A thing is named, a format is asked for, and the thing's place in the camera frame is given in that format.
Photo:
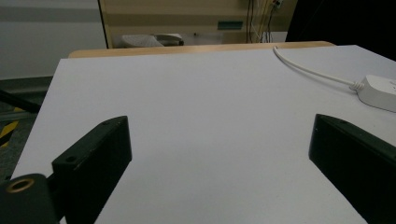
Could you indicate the beige cabinet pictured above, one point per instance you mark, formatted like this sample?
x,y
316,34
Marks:
x,y
193,21

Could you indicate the black metal bar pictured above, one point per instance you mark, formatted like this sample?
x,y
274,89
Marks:
x,y
18,101

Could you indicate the green label plate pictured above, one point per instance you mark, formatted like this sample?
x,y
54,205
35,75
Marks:
x,y
230,25

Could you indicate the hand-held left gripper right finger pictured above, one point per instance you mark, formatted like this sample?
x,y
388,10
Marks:
x,y
355,165

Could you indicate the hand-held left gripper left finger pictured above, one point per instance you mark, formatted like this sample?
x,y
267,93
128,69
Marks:
x,y
93,165

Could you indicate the white power strip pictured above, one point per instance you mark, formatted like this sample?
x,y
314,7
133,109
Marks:
x,y
380,92

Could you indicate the white chair seat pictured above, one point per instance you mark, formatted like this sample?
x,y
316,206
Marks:
x,y
149,40

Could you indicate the yellow black floor tape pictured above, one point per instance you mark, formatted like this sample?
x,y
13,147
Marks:
x,y
8,128

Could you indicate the black curtain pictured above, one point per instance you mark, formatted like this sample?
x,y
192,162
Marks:
x,y
345,25

